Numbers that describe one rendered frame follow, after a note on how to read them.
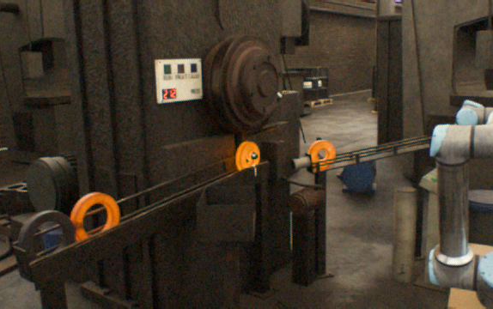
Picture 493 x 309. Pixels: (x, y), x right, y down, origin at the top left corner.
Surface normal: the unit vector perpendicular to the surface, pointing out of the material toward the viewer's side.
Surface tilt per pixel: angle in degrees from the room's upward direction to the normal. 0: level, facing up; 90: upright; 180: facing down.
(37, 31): 90
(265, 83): 90
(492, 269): 46
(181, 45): 90
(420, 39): 90
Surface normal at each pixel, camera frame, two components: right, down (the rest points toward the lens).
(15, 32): -0.46, 0.18
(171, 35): 0.79, 0.10
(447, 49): -0.78, 0.15
